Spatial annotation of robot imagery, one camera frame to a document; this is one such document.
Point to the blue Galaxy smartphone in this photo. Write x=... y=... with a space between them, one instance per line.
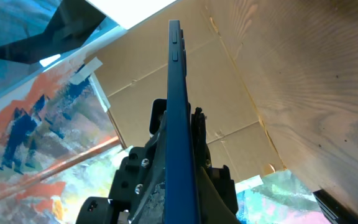
x=181 y=198

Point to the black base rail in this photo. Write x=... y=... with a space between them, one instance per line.
x=334 y=212

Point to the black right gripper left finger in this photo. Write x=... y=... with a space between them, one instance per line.
x=152 y=211

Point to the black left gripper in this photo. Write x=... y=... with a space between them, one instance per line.
x=144 y=168

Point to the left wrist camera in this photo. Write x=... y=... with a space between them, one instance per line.
x=159 y=106

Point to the colourful painted backdrop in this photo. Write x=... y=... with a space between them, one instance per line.
x=64 y=132

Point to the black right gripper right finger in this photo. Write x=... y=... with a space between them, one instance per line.
x=213 y=210

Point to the cardboard panel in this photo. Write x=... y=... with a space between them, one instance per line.
x=134 y=72

